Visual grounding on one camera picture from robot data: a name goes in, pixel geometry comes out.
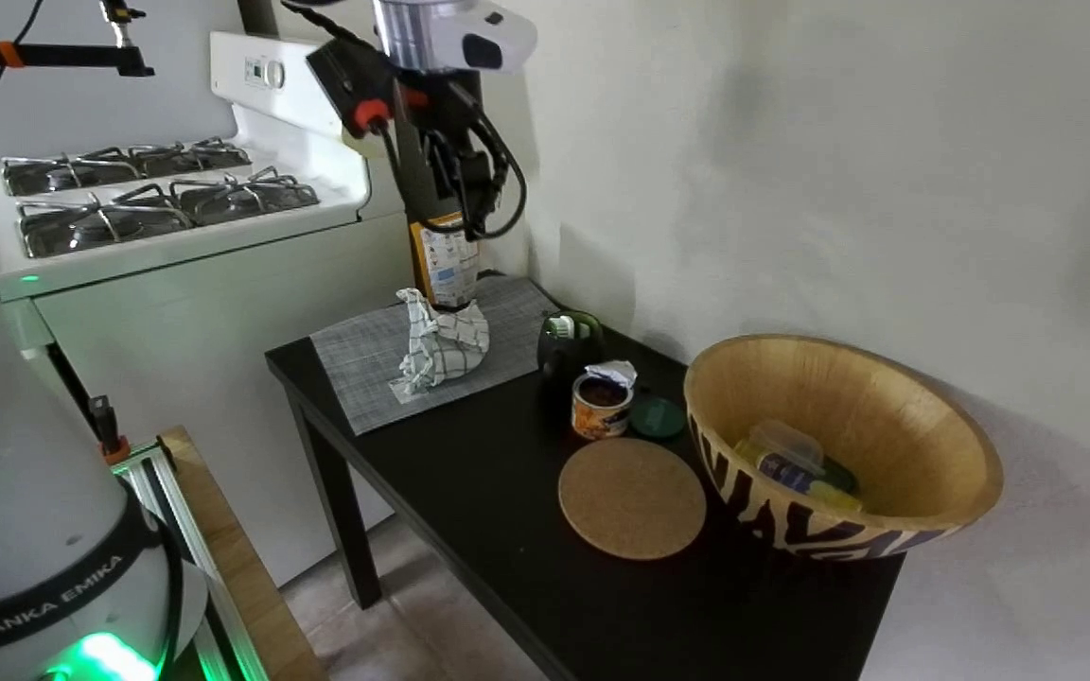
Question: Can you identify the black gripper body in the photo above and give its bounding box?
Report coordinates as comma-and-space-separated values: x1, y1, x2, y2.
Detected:
394, 71, 498, 221

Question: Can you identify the orange snack pouch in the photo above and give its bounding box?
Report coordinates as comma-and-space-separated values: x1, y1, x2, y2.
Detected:
407, 214, 483, 313

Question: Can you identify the white checkered cloth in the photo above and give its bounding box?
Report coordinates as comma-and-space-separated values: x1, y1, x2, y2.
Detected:
385, 285, 496, 410

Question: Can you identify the grey woven placemat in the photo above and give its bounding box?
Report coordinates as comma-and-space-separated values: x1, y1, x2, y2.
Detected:
305, 271, 560, 438

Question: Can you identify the black burner grate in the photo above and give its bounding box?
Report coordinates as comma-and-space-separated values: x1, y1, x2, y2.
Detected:
0, 148, 113, 199
14, 184, 194, 260
172, 165, 322, 226
103, 132, 255, 180

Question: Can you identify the brown and white mug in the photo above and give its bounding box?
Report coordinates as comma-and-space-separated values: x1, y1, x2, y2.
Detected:
566, 361, 638, 443

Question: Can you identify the white stove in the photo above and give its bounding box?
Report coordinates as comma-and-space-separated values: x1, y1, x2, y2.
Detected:
0, 29, 416, 585

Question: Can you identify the small green lid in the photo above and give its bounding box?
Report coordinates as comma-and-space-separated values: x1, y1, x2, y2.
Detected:
628, 394, 690, 443

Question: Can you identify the round cork mat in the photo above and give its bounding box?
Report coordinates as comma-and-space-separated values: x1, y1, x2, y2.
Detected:
554, 436, 710, 562

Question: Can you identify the black table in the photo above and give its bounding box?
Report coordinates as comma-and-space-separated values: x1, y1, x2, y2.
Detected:
262, 271, 910, 681

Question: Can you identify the yellow packet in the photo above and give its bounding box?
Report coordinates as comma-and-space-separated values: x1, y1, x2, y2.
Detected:
729, 419, 868, 516

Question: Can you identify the wooden board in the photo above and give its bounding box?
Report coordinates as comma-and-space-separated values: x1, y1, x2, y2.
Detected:
155, 423, 329, 681

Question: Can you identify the blue packet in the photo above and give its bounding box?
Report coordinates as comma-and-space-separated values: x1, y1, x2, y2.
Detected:
757, 453, 829, 498

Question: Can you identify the patterned wooden bowl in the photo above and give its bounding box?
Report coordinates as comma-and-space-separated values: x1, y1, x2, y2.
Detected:
679, 334, 1007, 562

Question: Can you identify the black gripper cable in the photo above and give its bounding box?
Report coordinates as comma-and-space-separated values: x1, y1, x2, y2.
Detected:
459, 107, 532, 245

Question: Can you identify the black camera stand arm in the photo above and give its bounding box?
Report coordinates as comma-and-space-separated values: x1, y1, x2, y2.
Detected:
0, 0, 159, 85

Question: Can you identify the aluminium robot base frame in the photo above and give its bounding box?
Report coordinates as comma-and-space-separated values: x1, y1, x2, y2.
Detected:
106, 446, 250, 681

